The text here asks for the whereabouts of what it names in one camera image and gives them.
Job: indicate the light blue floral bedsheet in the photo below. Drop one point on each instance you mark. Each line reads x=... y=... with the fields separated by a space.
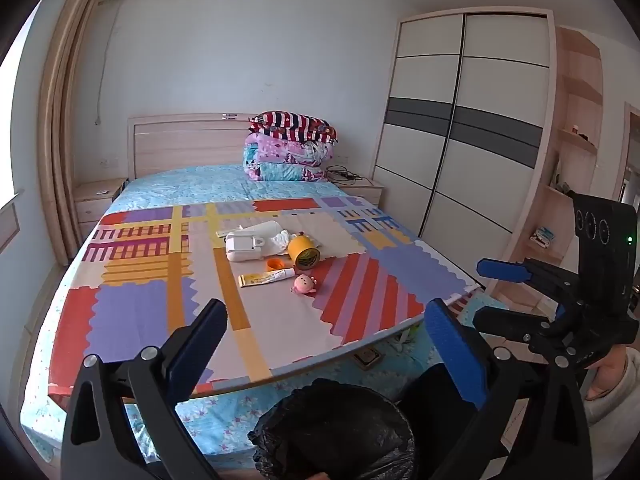
x=200 y=185

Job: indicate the striped folded blanket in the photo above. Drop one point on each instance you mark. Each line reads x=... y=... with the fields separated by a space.
x=295 y=125

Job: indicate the white tissue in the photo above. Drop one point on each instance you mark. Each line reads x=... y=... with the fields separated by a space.
x=277 y=242

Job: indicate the bin with black bag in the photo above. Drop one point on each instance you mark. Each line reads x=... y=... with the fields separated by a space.
x=325 y=430

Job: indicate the dark shelf item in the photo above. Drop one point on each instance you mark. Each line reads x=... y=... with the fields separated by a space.
x=562 y=182

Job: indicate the colourful patterned folding table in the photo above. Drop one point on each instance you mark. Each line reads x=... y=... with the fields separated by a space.
x=150 y=310

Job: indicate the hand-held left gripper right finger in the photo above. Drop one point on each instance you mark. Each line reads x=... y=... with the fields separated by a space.
x=455 y=355

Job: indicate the person's right forearm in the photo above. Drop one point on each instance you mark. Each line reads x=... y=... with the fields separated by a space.
x=620 y=420

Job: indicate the orange bottle cap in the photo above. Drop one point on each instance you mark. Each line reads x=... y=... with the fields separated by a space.
x=275 y=264

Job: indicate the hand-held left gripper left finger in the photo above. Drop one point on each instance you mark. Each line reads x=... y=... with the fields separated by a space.
x=197 y=355

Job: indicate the pink toy figure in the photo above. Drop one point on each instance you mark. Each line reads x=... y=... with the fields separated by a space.
x=302 y=284

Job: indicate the wooden corner shelf unit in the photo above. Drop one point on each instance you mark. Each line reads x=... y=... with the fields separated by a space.
x=575 y=60

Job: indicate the wooden nightstand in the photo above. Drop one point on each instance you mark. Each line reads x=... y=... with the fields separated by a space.
x=370 y=191
x=95 y=205

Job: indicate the person's right hand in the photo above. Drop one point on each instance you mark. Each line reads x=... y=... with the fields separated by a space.
x=607 y=370

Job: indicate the yellow tape roll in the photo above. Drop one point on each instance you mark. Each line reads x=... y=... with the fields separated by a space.
x=300 y=247

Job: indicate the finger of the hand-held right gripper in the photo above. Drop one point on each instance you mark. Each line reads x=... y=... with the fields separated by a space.
x=505 y=325
x=505 y=270

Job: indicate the wooden bed headboard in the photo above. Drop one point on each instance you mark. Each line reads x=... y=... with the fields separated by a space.
x=190 y=145

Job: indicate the white sliding door wardrobe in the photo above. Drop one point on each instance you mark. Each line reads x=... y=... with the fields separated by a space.
x=495 y=110

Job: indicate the phone with patterned case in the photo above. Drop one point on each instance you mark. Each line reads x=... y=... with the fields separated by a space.
x=369 y=358

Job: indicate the pink and blue folded quilt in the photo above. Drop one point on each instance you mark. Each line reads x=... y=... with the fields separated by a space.
x=280 y=160

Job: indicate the white plastic box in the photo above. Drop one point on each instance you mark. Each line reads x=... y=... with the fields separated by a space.
x=242 y=249

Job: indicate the blue and white packet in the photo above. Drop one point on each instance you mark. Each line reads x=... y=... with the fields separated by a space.
x=544 y=236

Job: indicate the wooden door frame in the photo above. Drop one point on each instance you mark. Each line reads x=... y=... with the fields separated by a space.
x=631 y=125

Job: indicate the yellow ointment tube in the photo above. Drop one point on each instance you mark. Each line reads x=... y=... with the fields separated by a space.
x=265 y=278

